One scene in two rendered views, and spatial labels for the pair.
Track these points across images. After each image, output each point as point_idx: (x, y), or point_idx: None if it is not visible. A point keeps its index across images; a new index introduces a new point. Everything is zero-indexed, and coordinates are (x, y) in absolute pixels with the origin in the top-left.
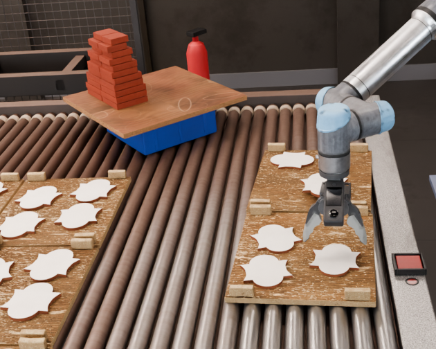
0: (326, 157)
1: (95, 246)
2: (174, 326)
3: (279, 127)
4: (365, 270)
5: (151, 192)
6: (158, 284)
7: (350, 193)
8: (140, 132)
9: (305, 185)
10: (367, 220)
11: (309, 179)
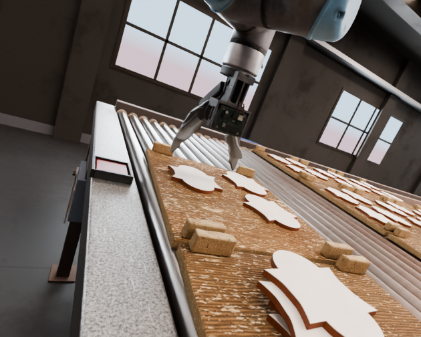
0: (256, 70)
1: (387, 231)
2: None
3: None
4: (160, 166)
5: None
6: (305, 202)
7: (212, 114)
8: None
9: (343, 284)
10: (179, 224)
11: (361, 308)
